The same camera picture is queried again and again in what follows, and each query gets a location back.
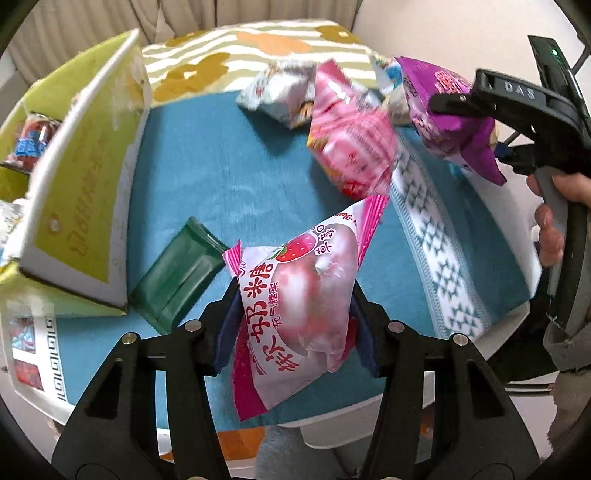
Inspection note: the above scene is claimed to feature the purple snack packet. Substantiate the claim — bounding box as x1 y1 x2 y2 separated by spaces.
396 55 507 186

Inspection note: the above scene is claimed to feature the light blue snack packet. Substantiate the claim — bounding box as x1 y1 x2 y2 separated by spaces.
368 52 413 126

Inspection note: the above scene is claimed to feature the pink crinkled snack packet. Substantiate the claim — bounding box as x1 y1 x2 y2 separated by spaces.
306 59 401 200

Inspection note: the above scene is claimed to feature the red blue snack packet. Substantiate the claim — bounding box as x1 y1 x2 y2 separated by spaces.
13 112 62 172

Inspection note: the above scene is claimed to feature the grey white patterned snack packet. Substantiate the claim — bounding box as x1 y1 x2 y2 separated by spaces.
236 61 320 131

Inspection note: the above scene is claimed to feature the pink strawberry snack packet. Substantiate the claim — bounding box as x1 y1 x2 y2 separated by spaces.
222 194 391 422

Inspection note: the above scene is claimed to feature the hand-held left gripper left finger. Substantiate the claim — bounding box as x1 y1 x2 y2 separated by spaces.
52 278 244 480

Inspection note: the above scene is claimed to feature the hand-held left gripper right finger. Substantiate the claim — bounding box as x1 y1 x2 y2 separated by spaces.
352 281 540 480

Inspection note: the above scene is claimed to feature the beige curtain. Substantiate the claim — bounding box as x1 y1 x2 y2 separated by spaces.
0 0 362 81

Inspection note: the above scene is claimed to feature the blue patterned table mat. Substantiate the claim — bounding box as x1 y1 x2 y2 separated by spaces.
0 90 533 433

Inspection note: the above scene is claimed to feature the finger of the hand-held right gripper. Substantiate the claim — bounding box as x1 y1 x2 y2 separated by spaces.
428 89 498 123

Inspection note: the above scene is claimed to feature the green cardboard box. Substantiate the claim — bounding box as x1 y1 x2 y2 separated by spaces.
0 28 154 320

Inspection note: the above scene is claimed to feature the dark green snack packet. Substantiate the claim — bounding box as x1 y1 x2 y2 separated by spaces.
127 216 230 334

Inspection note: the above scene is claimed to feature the floral striped blanket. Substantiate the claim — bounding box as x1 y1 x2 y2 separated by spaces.
139 18 394 110

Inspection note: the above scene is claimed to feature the person's right hand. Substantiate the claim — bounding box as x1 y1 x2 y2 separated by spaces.
526 173 591 269

